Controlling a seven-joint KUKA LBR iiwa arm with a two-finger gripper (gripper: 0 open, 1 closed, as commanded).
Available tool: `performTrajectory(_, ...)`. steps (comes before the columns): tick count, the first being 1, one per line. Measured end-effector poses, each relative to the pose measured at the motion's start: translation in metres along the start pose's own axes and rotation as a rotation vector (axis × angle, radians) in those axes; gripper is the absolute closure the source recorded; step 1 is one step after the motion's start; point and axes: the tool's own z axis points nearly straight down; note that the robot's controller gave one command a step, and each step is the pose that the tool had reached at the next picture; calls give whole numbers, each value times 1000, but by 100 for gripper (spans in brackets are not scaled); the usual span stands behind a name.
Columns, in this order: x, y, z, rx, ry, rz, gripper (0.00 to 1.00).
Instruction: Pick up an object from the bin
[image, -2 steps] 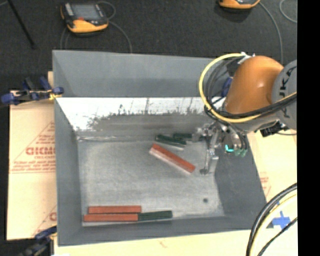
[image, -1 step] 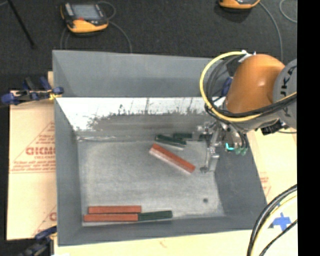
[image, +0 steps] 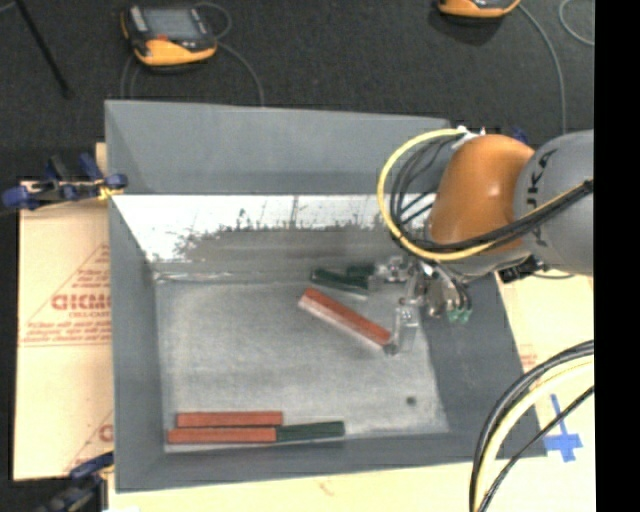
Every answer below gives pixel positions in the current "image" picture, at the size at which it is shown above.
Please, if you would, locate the red-brown flat block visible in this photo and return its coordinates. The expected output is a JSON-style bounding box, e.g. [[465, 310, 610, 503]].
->
[[175, 410, 285, 429], [166, 426, 279, 446], [297, 286, 393, 352]]

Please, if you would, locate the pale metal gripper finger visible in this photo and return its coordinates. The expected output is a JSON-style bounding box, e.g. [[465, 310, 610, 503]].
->
[[383, 305, 420, 357], [373, 256, 407, 284]]

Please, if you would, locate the black cylinder on white bracket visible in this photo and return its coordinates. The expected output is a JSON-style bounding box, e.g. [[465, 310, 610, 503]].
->
[[498, 256, 547, 284]]

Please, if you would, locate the grey metal bin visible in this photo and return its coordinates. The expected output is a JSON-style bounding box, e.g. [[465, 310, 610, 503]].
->
[[103, 99, 547, 492]]

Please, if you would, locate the brown cardboard board, red print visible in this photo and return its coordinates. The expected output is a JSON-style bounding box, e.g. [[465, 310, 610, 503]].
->
[[11, 141, 117, 482]]

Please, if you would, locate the dark green flat block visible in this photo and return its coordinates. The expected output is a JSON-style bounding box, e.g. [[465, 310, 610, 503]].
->
[[309, 263, 378, 298], [275, 420, 347, 443]]

